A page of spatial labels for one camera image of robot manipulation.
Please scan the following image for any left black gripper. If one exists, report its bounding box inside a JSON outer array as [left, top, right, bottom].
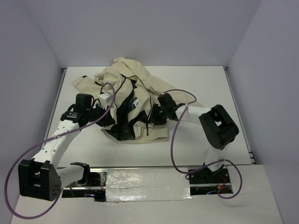
[[86, 103, 115, 127]]

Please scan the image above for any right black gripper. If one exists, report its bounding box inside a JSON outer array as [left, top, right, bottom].
[[148, 103, 168, 126]]

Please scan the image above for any beige jacket black lining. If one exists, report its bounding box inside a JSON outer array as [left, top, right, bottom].
[[72, 57, 203, 144]]

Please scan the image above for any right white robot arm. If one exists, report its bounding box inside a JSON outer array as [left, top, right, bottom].
[[149, 93, 239, 182]]

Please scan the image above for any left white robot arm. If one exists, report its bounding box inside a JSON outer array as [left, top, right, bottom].
[[18, 93, 113, 201]]

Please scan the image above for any silver tape sheet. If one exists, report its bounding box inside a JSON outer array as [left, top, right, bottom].
[[106, 168, 192, 202]]

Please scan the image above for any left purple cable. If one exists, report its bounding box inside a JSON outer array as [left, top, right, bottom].
[[4, 82, 115, 220]]

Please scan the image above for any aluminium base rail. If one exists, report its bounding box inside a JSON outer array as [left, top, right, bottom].
[[62, 168, 233, 202]]

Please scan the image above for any right table edge rail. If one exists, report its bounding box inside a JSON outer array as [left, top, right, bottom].
[[223, 66, 256, 165]]

